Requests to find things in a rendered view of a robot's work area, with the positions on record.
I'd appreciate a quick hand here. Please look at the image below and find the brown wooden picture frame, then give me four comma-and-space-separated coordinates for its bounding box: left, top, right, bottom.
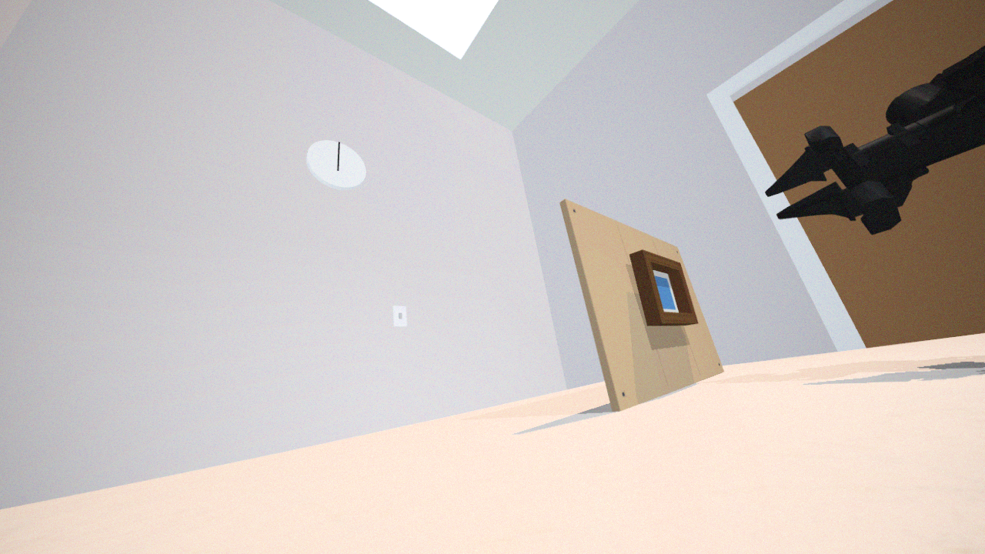
629, 249, 698, 326

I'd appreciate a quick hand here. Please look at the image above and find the tan wooden board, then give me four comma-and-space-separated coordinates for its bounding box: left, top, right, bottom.
560, 199, 725, 412

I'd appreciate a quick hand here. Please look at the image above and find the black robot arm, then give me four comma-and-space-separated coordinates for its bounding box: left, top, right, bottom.
882, 46, 985, 208

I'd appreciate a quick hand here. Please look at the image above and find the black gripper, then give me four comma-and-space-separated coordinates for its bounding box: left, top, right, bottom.
765, 122, 940, 235

